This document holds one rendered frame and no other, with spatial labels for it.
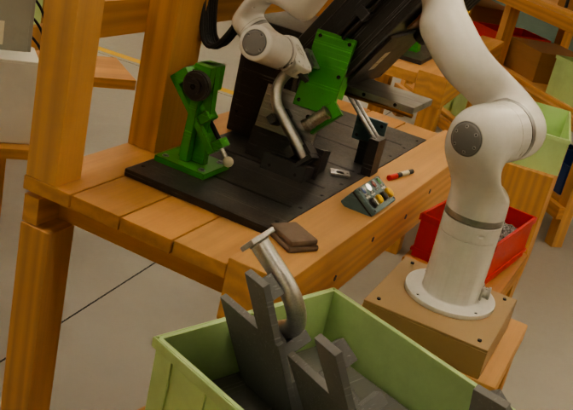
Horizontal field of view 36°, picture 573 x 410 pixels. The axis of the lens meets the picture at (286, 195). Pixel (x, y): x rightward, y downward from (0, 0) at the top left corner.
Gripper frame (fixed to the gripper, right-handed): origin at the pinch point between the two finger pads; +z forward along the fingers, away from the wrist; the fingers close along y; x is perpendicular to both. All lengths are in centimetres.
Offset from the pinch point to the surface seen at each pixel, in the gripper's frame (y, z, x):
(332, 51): -0.3, 2.8, -7.3
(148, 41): 18.4, -21.0, 29.5
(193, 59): 12.7, -9.3, 25.0
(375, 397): -78, -95, -17
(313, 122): -15.7, -0.6, 4.1
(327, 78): -6.1, 2.8, -3.1
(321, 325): -65, -59, 1
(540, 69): 26, 317, -40
